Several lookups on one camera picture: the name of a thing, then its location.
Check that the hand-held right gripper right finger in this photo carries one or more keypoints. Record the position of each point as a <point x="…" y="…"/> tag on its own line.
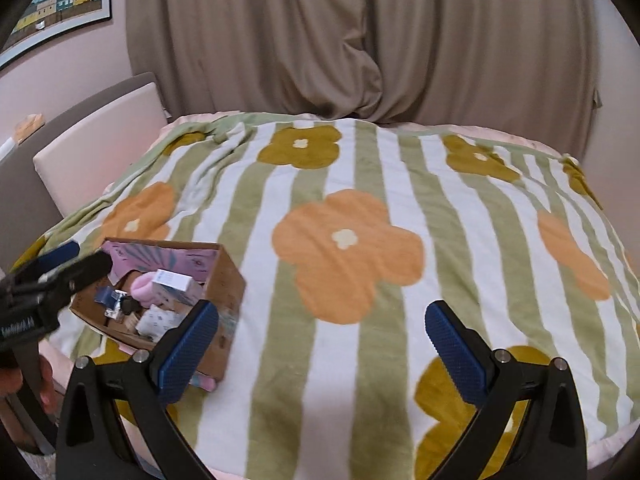
<point x="457" y="356"/>

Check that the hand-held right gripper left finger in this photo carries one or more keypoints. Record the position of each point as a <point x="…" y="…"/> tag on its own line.
<point x="190" y="351"/>

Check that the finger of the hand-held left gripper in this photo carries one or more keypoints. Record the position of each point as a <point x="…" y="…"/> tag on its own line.
<point x="82" y="271"/>
<point x="57" y="255"/>

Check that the small silver blue box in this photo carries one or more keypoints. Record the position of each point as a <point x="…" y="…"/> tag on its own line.
<point x="105" y="294"/>

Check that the white tissue pack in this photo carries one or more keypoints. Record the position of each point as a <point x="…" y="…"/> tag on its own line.
<point x="157" y="321"/>

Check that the black round tin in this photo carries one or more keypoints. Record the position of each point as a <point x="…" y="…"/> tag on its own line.
<point x="130" y="304"/>

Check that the pink towel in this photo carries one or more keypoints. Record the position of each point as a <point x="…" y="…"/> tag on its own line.
<point x="142" y="287"/>

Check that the white and blue carton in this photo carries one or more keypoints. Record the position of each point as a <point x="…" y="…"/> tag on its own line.
<point x="172" y="285"/>

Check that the brown cardboard box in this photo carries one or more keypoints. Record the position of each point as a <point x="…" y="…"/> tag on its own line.
<point x="226" y="285"/>

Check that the person's left hand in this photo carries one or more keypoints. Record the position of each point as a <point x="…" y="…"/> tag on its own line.
<point x="47" y="385"/>

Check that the beige bed headboard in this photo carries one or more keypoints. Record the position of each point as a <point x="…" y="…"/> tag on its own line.
<point x="100" y="150"/>

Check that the orange cloth item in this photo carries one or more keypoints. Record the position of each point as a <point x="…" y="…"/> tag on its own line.
<point x="29" y="127"/>

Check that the floral striped blanket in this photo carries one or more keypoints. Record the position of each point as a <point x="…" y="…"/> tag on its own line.
<point x="350" y="260"/>

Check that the beige curtain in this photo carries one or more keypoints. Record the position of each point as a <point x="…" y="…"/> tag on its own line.
<point x="350" y="35"/>

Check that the wall poster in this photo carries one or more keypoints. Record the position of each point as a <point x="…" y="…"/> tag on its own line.
<point x="55" y="5"/>

